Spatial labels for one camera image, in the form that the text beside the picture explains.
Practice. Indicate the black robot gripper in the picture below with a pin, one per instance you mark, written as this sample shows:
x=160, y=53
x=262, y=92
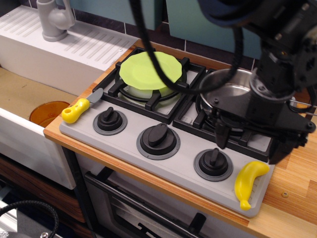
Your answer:
x=283, y=142

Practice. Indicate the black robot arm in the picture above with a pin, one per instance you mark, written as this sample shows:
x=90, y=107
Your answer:
x=288, y=64

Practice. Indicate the yellow toy banana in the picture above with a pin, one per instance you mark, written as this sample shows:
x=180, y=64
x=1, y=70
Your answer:
x=245, y=180

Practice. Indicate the grey toy stove top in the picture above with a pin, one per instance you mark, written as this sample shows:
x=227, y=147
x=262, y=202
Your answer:
x=178, y=169

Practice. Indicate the right black stove knob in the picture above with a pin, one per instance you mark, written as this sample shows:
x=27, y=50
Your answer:
x=213, y=165

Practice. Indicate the black stove knob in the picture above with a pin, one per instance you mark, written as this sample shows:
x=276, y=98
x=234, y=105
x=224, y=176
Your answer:
x=213, y=165
x=158, y=142
x=110, y=122

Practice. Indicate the stainless steel pan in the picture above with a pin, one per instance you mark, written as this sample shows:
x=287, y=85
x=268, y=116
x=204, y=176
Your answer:
x=245, y=99

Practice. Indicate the right black burner grate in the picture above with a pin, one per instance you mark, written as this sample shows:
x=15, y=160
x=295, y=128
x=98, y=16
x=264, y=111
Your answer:
x=193, y=119

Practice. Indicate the black burner grate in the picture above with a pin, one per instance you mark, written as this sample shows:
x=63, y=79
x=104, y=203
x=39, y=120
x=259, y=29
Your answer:
x=161, y=105
x=193, y=119

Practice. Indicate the screw in table top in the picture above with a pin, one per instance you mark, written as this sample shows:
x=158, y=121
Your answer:
x=285, y=194

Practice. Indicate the middle black stove knob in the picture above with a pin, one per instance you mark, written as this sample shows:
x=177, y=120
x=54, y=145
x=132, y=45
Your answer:
x=158, y=142

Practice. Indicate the left black burner grate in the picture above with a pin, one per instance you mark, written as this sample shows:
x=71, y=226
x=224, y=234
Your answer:
x=161, y=105

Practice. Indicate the lime green plate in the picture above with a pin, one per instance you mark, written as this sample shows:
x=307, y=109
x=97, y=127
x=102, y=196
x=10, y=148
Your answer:
x=138, y=71

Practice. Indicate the left black stove knob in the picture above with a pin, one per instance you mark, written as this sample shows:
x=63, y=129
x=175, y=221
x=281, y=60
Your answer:
x=110, y=122

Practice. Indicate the toy oven door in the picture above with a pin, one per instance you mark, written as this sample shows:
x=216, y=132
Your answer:
x=135, y=210

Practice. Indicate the orange translucent cup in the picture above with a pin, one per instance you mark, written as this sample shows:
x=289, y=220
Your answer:
x=45, y=113

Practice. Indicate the white toy sink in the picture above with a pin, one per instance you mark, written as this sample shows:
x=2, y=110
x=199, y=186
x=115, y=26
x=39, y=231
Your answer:
x=34, y=71

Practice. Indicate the grey toy faucet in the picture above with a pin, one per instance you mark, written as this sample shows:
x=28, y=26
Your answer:
x=55, y=22

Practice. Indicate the black oven door handle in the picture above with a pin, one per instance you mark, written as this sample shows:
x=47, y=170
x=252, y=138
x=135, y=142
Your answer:
x=189, y=232

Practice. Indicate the yellow handled toy knife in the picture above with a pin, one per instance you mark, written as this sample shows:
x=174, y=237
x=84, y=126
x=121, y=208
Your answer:
x=72, y=114

